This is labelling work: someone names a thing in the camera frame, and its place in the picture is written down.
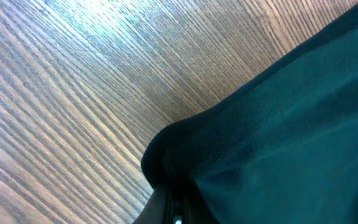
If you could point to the black shorts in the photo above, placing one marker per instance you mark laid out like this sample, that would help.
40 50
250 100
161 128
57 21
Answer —
281 149

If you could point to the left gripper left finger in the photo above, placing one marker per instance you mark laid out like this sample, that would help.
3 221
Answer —
158 209

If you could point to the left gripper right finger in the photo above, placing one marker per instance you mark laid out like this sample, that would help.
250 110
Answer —
195 209

